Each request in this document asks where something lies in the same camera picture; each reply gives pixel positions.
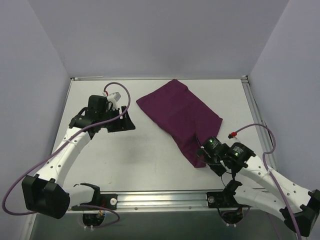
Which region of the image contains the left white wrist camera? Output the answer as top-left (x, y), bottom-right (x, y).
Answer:
top-left (103, 92), bottom-right (121, 111)

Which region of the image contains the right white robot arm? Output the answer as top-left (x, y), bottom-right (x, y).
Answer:
top-left (197, 137), bottom-right (320, 237)

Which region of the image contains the purple surgical cloth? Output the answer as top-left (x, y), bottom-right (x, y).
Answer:
top-left (136, 79), bottom-right (223, 168)

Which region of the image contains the aluminium rail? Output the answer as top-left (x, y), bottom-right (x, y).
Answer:
top-left (238, 79), bottom-right (275, 159)
top-left (27, 187), bottom-right (299, 215)

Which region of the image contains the right aluminium rail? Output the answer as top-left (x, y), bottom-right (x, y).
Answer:
top-left (238, 79), bottom-right (275, 159)

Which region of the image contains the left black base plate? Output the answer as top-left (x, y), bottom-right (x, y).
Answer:
top-left (71, 193), bottom-right (118, 211)

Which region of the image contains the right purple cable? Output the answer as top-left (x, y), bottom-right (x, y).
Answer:
top-left (228, 123), bottom-right (303, 236)

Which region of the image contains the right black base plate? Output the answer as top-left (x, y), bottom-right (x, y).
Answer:
top-left (206, 191), bottom-right (247, 209)

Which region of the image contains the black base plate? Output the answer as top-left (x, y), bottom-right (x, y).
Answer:
top-left (71, 193), bottom-right (118, 211)
top-left (206, 191), bottom-right (247, 209)

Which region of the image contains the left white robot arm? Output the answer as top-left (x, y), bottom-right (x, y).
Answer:
top-left (21, 92), bottom-right (136, 219)

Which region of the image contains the front aluminium rail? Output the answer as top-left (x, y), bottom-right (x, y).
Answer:
top-left (27, 187), bottom-right (299, 215)

